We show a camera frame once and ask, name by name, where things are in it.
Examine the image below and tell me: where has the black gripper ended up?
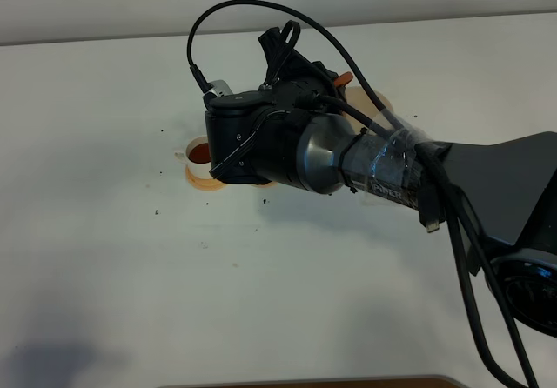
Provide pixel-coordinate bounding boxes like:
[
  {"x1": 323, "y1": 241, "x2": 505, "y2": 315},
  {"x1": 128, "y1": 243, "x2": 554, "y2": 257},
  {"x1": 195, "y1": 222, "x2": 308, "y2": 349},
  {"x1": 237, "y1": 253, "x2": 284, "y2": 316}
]
[{"x1": 205, "y1": 20, "x2": 345, "y2": 186}]

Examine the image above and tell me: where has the brown clay teapot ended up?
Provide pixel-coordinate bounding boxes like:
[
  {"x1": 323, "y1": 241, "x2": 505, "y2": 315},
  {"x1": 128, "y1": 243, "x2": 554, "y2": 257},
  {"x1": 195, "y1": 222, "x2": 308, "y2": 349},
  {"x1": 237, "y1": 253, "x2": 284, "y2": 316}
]
[{"x1": 333, "y1": 71, "x2": 353, "y2": 90}]

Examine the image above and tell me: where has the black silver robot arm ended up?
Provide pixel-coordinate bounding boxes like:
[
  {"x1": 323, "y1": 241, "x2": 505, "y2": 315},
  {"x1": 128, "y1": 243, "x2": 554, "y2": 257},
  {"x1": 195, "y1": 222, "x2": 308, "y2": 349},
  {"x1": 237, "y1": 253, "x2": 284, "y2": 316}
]
[{"x1": 203, "y1": 21, "x2": 556, "y2": 336}]

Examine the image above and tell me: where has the beige teapot coaster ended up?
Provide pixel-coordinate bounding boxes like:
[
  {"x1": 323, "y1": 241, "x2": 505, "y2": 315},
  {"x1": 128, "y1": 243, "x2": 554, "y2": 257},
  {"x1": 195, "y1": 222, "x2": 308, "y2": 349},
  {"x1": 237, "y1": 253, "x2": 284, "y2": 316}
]
[{"x1": 346, "y1": 86, "x2": 395, "y2": 124}]

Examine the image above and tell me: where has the white left teacup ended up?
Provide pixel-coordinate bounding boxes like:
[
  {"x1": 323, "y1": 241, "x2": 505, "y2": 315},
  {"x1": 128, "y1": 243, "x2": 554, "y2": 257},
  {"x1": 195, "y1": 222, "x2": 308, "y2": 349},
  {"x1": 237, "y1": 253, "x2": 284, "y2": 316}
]
[{"x1": 173, "y1": 136, "x2": 212, "y2": 179}]

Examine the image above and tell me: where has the orange right coaster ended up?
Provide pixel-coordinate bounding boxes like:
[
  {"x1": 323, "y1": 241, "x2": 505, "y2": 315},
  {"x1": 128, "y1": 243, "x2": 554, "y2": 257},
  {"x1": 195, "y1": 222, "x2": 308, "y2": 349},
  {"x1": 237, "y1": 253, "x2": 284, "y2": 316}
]
[{"x1": 251, "y1": 181, "x2": 278, "y2": 188}]

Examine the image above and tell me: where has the orange coaster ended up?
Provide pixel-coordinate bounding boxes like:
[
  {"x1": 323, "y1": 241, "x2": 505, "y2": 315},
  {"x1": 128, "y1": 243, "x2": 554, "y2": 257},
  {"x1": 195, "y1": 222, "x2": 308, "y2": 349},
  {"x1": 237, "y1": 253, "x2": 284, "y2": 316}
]
[
  {"x1": 185, "y1": 167, "x2": 226, "y2": 191},
  {"x1": 251, "y1": 181, "x2": 278, "y2": 188}
]

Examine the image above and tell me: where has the orange left coaster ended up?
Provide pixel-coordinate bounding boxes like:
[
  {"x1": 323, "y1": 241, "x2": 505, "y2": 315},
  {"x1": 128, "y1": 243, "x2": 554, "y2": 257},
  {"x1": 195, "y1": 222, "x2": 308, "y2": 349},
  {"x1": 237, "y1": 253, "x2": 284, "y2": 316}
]
[{"x1": 185, "y1": 167, "x2": 226, "y2": 191}]

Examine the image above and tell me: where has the black cable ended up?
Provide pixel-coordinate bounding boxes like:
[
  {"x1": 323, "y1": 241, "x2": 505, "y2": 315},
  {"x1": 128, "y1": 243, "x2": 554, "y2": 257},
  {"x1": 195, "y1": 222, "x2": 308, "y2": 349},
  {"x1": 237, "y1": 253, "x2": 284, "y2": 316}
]
[{"x1": 186, "y1": 0, "x2": 543, "y2": 388}]

